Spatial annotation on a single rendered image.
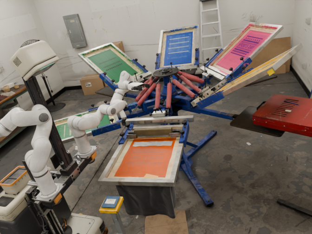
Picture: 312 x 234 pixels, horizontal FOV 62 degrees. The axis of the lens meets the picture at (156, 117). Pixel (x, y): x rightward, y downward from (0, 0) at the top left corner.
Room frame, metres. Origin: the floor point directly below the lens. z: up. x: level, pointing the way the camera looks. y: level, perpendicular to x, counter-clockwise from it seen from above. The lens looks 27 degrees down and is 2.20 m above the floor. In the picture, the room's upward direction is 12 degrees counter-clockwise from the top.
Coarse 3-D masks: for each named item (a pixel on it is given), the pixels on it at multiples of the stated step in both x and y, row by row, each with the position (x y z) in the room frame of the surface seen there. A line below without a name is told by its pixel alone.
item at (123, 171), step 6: (144, 138) 2.07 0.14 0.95; (150, 138) 2.05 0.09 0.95; (132, 144) 2.01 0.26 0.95; (132, 150) 1.91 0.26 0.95; (126, 156) 1.84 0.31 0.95; (126, 162) 1.75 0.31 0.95; (120, 168) 1.70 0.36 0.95; (126, 168) 1.68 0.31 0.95; (132, 168) 1.66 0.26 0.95; (138, 168) 1.65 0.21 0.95; (120, 174) 1.62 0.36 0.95; (126, 174) 1.60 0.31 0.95; (132, 174) 1.59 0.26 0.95; (138, 174) 1.57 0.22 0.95
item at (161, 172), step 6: (156, 138) 2.03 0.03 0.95; (162, 138) 2.01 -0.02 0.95; (168, 138) 1.99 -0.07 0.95; (174, 138) 1.97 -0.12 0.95; (168, 150) 1.80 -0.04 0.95; (168, 156) 1.72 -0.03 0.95; (162, 162) 1.66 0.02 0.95; (168, 162) 1.64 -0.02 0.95; (144, 168) 1.63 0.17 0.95; (150, 168) 1.62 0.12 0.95; (156, 168) 1.60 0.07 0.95; (162, 168) 1.59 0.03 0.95; (144, 174) 1.56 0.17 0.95; (150, 174) 1.55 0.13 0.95; (156, 174) 1.53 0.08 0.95; (162, 174) 1.52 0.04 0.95
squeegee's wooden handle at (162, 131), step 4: (152, 128) 2.05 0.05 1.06; (156, 128) 2.03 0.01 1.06; (160, 128) 2.02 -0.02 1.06; (164, 128) 2.00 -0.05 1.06; (168, 128) 1.99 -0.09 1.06; (136, 132) 2.07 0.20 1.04; (140, 132) 2.06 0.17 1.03; (144, 132) 2.05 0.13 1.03; (148, 132) 2.04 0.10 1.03; (152, 132) 2.02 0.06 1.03; (156, 132) 2.01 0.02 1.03; (160, 132) 2.00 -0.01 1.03; (164, 132) 1.99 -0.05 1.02; (168, 132) 1.98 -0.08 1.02; (172, 132) 1.98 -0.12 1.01
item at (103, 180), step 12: (120, 144) 2.00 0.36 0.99; (180, 144) 1.80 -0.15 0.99; (180, 156) 1.65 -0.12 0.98; (108, 168) 1.68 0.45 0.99; (108, 180) 1.53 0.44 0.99; (120, 180) 1.50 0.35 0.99; (132, 180) 1.48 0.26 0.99; (144, 180) 1.45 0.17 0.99; (156, 180) 1.42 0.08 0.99; (168, 180) 1.40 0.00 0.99
